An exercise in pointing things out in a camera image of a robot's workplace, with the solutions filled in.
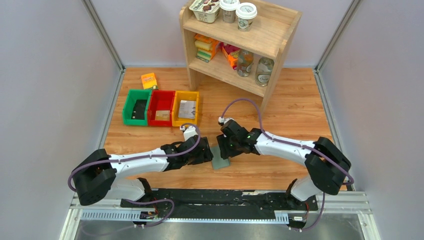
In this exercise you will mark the red plastic bin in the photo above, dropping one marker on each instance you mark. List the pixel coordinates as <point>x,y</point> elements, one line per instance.
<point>161,101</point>

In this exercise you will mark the black item in green bin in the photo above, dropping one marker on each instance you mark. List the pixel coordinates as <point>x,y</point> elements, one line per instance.
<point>139,109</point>

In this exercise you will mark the orange yellow snack box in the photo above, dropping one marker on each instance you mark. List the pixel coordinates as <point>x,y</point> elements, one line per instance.
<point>149,81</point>

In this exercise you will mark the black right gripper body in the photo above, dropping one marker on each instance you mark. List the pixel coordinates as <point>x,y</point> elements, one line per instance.
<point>225,148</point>

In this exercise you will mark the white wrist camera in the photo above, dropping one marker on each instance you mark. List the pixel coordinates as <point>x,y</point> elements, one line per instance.
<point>189,131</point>
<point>223,120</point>

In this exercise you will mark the aluminium frame rail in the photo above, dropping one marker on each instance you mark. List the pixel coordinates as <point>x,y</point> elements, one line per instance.
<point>346,202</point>

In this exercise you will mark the right clear glass bottle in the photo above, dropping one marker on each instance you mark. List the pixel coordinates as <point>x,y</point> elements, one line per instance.
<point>264,70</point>

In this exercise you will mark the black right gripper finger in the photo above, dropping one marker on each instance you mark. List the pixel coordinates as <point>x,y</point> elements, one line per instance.
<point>222,141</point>
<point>226,152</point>

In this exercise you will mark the left clear glass bottle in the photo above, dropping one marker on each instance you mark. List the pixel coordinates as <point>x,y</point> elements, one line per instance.
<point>244,62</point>

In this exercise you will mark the wooden shelf unit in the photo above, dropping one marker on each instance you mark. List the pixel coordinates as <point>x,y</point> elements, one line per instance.
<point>271,36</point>

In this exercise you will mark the yellow plastic bin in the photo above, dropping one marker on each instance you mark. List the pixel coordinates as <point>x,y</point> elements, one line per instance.
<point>185,95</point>

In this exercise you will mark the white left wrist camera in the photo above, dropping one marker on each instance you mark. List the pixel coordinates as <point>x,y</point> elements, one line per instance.
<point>189,131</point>

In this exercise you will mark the teal card holder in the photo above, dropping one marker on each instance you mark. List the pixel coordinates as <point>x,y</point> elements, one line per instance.
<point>217,161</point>

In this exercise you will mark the left coffee cup white lid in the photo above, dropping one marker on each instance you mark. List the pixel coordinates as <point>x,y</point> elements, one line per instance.
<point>228,8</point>

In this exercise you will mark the coffee cup white lid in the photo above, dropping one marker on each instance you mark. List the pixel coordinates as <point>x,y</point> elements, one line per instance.
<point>228,8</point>
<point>246,13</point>

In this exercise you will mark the right coffee cup white lid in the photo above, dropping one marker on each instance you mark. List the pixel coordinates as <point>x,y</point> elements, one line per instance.
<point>246,13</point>

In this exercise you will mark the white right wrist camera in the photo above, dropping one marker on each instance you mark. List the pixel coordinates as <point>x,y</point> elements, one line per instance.
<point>223,120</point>

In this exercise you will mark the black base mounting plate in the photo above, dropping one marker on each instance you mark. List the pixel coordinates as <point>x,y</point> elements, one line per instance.
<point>220,204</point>

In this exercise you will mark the tan card in red bin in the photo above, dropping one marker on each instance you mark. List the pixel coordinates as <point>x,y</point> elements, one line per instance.
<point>162,115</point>

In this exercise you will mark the orange red snack box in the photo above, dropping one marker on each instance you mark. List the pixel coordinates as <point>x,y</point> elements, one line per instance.
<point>231,54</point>

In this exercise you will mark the green plastic bin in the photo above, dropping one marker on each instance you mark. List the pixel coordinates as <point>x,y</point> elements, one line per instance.
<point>132,96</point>

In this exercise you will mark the white packet in yellow bin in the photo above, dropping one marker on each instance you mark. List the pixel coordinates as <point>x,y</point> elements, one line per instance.
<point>187,109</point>

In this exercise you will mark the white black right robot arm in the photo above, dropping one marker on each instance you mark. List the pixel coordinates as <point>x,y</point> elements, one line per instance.
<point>326,165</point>

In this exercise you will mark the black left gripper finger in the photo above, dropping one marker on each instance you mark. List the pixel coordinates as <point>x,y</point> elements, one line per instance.
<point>205,154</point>
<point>195,160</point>

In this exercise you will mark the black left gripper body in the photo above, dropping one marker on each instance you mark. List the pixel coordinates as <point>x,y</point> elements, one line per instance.
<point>201,154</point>

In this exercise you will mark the stack of sponges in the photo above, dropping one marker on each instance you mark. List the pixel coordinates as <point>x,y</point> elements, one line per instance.
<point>207,47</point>

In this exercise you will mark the clear glass bottle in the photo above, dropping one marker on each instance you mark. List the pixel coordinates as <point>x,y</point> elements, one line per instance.
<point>244,62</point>
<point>264,70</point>

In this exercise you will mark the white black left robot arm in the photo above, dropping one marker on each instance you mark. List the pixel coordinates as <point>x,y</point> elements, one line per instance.
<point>98,175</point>

